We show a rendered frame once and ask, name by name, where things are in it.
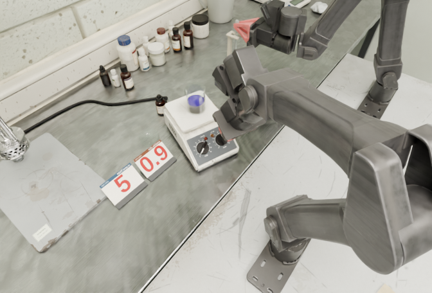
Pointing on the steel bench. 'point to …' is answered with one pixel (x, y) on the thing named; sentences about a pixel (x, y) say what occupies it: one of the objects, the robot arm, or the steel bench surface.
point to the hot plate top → (186, 123)
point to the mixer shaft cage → (12, 141)
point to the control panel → (215, 150)
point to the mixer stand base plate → (47, 191)
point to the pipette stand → (231, 41)
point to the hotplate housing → (193, 137)
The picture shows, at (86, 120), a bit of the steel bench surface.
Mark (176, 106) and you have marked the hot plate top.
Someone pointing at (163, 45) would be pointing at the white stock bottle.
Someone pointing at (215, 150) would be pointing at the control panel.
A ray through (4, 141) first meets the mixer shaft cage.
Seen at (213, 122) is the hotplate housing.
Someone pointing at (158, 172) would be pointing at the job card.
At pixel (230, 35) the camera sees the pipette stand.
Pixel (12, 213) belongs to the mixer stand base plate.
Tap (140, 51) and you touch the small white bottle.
